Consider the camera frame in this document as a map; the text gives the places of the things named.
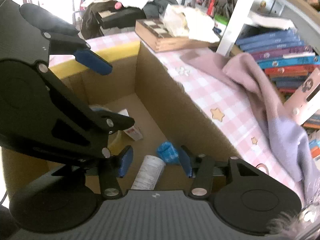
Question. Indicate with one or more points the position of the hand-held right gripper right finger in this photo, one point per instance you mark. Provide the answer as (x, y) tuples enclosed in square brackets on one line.
[(186, 162)]

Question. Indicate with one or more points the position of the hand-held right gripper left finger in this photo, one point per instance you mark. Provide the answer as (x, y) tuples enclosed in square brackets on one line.
[(126, 161)]

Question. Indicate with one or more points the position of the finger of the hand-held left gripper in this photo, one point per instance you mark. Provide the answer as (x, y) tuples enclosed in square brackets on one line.
[(93, 61), (117, 122)]

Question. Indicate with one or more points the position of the gold tape roll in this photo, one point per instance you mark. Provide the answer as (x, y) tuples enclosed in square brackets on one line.
[(117, 140)]

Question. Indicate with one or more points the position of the small white red packet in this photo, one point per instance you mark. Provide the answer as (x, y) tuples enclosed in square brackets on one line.
[(133, 131)]

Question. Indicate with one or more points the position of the blue packet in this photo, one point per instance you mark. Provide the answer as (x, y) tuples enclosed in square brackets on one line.
[(167, 152)]

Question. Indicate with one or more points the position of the white nozzle tube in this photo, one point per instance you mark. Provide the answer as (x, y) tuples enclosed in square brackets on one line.
[(148, 172)]

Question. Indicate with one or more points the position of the yellow cardboard box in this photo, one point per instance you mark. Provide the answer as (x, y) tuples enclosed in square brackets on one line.
[(155, 90)]

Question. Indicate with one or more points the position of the black bag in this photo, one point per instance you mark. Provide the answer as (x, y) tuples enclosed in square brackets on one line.
[(120, 17)]

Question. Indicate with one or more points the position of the brown wooden box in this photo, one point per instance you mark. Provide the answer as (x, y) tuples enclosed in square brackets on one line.
[(160, 41)]

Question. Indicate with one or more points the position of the purple pink cloth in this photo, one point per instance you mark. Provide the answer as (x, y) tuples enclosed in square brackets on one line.
[(262, 100)]

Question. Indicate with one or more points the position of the white plastic bag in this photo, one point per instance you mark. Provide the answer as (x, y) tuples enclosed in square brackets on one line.
[(197, 27)]

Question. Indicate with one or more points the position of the pen holder with pens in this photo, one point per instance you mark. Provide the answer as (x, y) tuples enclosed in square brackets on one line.
[(212, 5)]

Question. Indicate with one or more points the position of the pink cylindrical case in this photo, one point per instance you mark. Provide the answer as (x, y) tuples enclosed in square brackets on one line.
[(305, 92)]

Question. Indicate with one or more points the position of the row of shelf books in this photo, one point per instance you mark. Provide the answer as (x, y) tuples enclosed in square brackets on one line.
[(275, 55)]

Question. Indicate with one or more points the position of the white bookshelf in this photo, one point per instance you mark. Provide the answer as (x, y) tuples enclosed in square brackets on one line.
[(237, 15)]

